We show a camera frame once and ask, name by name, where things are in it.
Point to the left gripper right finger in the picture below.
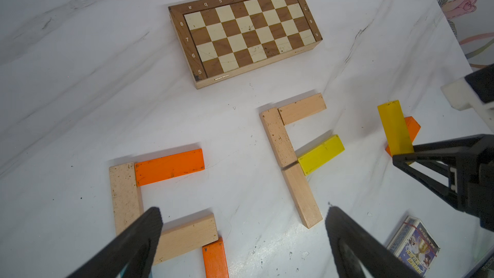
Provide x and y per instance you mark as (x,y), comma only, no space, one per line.
(354,248)

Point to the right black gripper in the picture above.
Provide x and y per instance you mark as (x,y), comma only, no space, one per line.
(467,164)

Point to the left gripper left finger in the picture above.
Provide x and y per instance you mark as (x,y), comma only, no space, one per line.
(131,253)

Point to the orange block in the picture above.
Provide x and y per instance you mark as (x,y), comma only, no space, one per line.
(215,260)
(412,127)
(165,168)

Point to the natural block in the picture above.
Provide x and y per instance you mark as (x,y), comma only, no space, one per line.
(126,196)
(278,137)
(185,238)
(302,195)
(302,108)

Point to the yellow block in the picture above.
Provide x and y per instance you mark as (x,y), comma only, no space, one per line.
(391,108)

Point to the orange block front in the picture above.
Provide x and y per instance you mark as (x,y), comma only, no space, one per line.
(215,260)

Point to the yellow-green block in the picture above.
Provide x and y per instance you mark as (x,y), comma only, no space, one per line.
(321,154)

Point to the playing card box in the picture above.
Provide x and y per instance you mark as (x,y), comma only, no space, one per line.
(414,246)

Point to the wooden chessboard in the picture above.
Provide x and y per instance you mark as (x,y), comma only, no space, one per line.
(225,38)

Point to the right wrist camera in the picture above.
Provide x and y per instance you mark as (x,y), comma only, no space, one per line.
(475,90)

